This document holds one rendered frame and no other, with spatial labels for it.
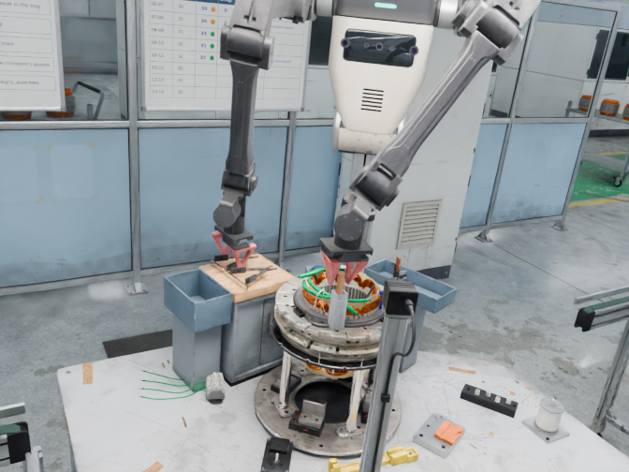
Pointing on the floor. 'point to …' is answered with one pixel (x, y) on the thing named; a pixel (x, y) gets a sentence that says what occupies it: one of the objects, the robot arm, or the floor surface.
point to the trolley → (609, 156)
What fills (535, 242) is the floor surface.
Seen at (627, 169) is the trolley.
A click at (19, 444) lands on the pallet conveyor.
